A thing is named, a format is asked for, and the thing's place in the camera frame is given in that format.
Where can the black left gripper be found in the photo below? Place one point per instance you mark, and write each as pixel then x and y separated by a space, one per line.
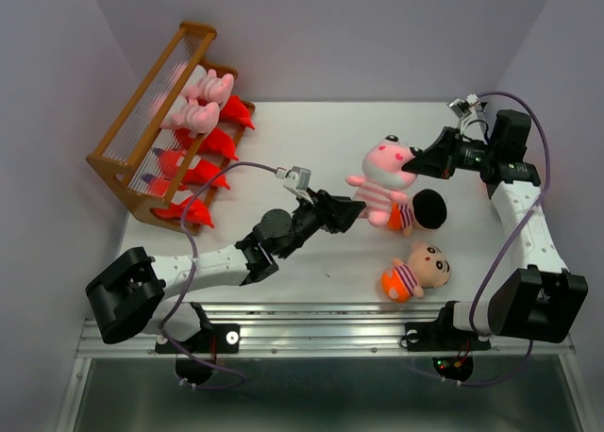
pixel 334 212

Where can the pink striped pig plush back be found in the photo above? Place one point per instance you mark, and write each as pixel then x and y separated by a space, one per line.
pixel 188 114

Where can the pink striped pig plush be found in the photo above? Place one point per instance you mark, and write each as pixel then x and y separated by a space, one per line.
pixel 382 183
pixel 208 86
pixel 188 114

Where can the boy doll orange pants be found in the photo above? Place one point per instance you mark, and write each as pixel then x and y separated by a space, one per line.
pixel 425 268
pixel 425 210

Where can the wooden tiered shelf rack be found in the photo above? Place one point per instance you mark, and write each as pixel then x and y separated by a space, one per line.
pixel 124 155

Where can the red shark plush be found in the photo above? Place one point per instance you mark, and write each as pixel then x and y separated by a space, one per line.
pixel 171 160
pixel 237 111
pixel 197 212
pixel 217 142

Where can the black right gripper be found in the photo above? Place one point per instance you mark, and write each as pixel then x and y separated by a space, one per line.
pixel 440 159

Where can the pink striped pig plush front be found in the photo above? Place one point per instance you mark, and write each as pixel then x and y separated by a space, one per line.
pixel 208 86

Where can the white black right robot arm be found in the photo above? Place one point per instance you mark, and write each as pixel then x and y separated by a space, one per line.
pixel 541 298

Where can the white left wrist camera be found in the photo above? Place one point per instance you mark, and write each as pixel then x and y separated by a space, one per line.
pixel 296 181

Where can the boy doll orange pants front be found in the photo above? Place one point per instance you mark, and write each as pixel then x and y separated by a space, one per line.
pixel 425 268

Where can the aluminium front mounting rail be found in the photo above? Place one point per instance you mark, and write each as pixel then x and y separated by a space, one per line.
pixel 285 330

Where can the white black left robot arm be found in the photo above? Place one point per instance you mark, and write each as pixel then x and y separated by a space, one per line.
pixel 142 294

